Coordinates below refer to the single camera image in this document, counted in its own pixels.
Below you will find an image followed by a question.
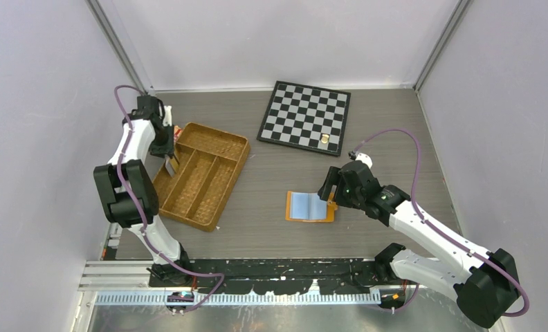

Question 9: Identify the red playing card box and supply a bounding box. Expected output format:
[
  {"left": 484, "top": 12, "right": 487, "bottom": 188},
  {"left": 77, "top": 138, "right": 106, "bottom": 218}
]
[{"left": 174, "top": 125, "right": 182, "bottom": 140}]

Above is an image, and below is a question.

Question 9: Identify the white credit card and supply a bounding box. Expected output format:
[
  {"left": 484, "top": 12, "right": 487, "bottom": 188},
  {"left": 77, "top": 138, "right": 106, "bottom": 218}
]
[{"left": 165, "top": 156, "right": 180, "bottom": 177}]

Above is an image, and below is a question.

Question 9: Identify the orange leather card holder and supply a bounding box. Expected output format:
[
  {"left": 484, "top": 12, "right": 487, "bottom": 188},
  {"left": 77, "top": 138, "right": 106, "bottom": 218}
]
[{"left": 285, "top": 191, "right": 338, "bottom": 223}]

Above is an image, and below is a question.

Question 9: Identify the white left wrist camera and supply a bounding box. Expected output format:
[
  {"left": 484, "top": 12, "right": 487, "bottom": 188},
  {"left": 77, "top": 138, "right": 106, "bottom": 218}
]
[{"left": 163, "top": 106, "right": 173, "bottom": 127}]

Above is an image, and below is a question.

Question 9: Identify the aluminium slotted rail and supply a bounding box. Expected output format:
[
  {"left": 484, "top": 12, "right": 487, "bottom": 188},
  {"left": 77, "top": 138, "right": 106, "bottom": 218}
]
[{"left": 94, "top": 290, "right": 381, "bottom": 306}]

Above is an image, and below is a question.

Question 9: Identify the woven rattan divided tray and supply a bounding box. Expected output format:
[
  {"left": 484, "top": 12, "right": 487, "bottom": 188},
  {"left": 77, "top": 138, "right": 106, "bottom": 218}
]
[{"left": 153, "top": 122, "right": 250, "bottom": 232}]

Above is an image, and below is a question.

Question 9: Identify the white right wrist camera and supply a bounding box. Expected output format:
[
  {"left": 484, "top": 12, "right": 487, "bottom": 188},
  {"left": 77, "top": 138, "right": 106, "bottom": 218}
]
[{"left": 356, "top": 153, "right": 373, "bottom": 169}]

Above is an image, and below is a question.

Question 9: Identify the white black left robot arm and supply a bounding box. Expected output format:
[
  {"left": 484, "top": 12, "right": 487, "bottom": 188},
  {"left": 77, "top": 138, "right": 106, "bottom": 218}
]
[{"left": 93, "top": 95, "right": 193, "bottom": 286}]

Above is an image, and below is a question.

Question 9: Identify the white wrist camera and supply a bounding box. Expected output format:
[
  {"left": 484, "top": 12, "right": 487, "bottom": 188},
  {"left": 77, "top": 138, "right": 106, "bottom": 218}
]
[
  {"left": 163, "top": 106, "right": 173, "bottom": 127},
  {"left": 356, "top": 153, "right": 373, "bottom": 169}
]

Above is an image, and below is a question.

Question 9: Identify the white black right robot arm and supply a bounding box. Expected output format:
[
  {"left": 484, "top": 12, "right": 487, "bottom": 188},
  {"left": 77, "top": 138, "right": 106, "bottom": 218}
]
[{"left": 318, "top": 160, "right": 522, "bottom": 329}]

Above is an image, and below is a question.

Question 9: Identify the black white chessboard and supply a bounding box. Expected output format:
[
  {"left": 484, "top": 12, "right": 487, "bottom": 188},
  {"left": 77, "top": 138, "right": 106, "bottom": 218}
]
[{"left": 257, "top": 80, "right": 351, "bottom": 157}]

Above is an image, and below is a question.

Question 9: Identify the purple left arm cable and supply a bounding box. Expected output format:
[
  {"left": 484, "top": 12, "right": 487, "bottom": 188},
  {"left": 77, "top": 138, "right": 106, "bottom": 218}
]
[{"left": 113, "top": 85, "right": 226, "bottom": 313}]

